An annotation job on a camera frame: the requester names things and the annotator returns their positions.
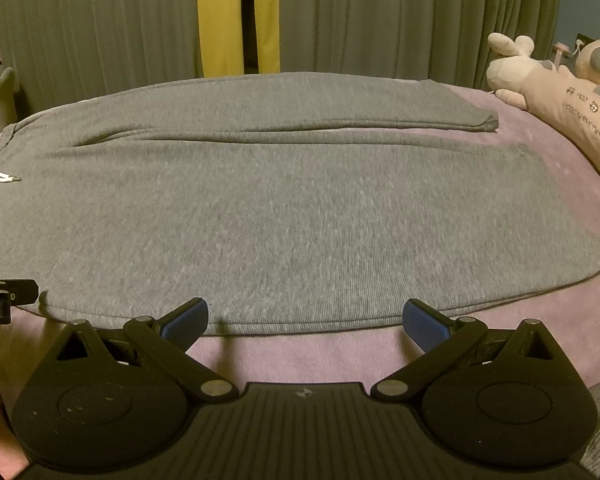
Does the pink bed blanket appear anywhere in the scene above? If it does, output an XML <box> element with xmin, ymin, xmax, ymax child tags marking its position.
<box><xmin>0</xmin><ymin>79</ymin><xmax>600</xmax><ymax>480</ymax></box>

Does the green curtain left panel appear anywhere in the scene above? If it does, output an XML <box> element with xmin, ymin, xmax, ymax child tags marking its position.
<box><xmin>0</xmin><ymin>0</ymin><xmax>202</xmax><ymax>116</ymax></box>

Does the green curtain panel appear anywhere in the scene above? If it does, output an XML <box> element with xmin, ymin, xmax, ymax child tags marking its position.
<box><xmin>279</xmin><ymin>0</ymin><xmax>559</xmax><ymax>89</ymax></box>
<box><xmin>0</xmin><ymin>0</ymin><xmax>202</xmax><ymax>116</ymax></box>

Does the green curtain right panel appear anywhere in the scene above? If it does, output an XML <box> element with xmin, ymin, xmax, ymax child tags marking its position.
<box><xmin>279</xmin><ymin>0</ymin><xmax>559</xmax><ymax>89</ymax></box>

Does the yellow curtain strip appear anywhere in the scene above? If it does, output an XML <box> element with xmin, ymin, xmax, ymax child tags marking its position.
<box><xmin>197</xmin><ymin>0</ymin><xmax>282</xmax><ymax>78</ymax></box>

